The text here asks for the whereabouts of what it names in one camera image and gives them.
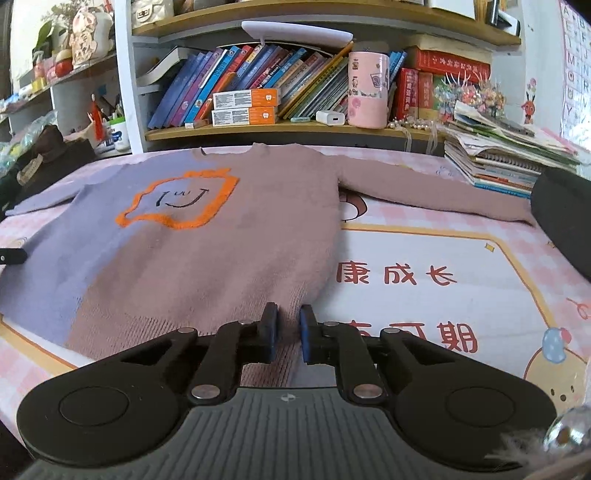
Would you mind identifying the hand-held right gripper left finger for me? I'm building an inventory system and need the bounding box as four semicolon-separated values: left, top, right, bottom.
117;302;280;408

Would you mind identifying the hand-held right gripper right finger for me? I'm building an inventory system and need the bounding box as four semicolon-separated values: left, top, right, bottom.
299;305;462;408

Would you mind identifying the black box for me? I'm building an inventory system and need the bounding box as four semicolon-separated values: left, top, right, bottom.
0;138;98;213

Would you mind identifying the iridescent plastic bag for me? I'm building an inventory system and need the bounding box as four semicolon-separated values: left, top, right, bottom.
0;115;56;176

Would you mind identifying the dark brown bag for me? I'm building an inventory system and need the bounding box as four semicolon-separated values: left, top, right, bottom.
32;124;95;162

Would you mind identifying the pink checked cartoon desk mat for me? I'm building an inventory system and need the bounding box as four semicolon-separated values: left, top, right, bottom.
0;143;591;462

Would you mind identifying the white jar with green rim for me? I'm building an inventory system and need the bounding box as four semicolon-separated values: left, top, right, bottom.
95;117;132;153

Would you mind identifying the white side shelf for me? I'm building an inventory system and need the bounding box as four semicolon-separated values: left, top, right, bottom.
0;51;118;153

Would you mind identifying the red round doll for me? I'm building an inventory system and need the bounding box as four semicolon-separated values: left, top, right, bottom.
46;48;75;79

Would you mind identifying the wooden bookshelf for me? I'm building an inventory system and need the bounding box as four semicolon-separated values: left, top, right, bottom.
113;0;522;155

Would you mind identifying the orange and white carton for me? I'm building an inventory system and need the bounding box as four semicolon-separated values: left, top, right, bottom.
211;107;279;126
212;89;281;112

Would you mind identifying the lucky cat ornament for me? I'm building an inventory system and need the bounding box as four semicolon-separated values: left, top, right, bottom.
69;4;115;65

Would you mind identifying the white feather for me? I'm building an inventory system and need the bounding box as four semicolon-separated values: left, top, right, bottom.
485;429;550;462

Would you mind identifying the thick black-covered book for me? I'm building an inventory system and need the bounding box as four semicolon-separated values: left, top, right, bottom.
136;46;190;86

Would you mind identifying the pink cylindrical tumbler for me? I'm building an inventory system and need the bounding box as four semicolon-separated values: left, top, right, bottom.
347;51;391;129

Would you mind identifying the row of children's books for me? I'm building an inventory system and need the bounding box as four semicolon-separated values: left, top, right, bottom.
148;44;352;130

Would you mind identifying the red hardcover book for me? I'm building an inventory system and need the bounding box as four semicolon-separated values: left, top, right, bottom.
394;68;435;121

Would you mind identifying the stack of notebooks and papers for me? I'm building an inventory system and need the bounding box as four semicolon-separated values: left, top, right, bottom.
443;102;583;199

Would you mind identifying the clear crystal ball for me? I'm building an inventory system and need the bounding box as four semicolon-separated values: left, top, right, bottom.
542;404;591;455

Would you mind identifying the white quilted handbag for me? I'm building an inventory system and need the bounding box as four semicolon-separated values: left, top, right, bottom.
131;0;174;31

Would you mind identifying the black rounded cushion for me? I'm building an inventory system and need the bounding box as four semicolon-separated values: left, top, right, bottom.
530;167;591;273

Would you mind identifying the colourful bead bouquet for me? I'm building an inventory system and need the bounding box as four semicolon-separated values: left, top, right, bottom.
434;76;506;121

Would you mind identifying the pale flat pad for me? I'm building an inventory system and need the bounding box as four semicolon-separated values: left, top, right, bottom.
241;21;354;47

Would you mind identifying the thick red dictionary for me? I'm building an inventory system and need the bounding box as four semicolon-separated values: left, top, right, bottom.
406;46;491;84

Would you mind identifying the beige thick book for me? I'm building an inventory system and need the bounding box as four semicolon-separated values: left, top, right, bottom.
406;34;492;51

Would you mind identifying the pearl bead string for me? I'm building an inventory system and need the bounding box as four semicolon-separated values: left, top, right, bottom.
388;117;444;132

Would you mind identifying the cartoon wall sticker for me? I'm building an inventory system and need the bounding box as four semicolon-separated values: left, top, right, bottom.
521;78;539;125

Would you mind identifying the pink letter wall poster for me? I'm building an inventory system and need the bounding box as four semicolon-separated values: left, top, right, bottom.
558;0;591;139

